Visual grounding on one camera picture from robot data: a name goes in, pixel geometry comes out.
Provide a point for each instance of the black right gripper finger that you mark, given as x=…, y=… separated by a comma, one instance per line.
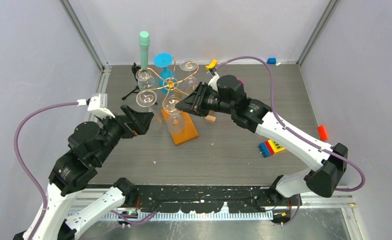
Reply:
x=193, y=111
x=193, y=101

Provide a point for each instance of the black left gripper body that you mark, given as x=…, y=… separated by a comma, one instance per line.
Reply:
x=116, y=129

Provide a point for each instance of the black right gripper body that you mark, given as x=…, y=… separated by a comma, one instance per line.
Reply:
x=211, y=101

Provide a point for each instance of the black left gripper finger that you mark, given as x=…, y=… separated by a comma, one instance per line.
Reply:
x=139, y=128
x=138, y=120

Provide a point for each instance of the clear wine glass front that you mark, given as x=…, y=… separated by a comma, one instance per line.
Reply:
x=175, y=121

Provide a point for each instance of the clear wine glass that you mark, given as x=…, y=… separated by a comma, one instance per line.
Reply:
x=147, y=99
x=145, y=79
x=189, y=65
x=175, y=121

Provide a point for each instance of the pink plastic wine glass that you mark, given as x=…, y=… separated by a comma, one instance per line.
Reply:
x=241, y=83

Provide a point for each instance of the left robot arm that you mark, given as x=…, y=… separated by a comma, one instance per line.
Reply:
x=89, y=146

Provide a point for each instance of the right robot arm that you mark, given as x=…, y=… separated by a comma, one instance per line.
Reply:
x=325, y=169

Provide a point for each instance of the orange wooden rack base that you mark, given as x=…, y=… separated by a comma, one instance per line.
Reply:
x=188, y=133

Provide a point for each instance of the blue plastic wine glass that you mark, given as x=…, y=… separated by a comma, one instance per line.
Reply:
x=162, y=61

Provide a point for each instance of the clear wine glass back right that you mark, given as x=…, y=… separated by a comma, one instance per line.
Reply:
x=189, y=65

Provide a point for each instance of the clear wine glass back left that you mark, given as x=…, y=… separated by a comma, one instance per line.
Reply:
x=145, y=79

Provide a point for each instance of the wooden rectangular block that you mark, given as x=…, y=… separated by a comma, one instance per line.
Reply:
x=210, y=118

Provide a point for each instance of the yellow curved block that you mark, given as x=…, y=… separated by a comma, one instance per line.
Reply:
x=211, y=65

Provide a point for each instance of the small blue block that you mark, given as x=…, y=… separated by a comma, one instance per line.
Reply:
x=271, y=61

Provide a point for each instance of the colourful toy block calculator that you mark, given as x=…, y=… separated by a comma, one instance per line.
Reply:
x=269, y=148

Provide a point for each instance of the green microphone on tripod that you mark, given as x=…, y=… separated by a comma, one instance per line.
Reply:
x=144, y=43

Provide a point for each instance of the red block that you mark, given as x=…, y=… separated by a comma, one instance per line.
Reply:
x=322, y=133

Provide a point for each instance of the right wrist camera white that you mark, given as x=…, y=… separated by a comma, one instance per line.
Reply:
x=214, y=78

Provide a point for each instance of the gold wire wine glass rack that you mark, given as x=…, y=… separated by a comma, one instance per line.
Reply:
x=174, y=85

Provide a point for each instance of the aluminium frame rail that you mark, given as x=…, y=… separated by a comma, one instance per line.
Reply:
x=73, y=17

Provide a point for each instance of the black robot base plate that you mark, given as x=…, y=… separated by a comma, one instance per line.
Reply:
x=204, y=199

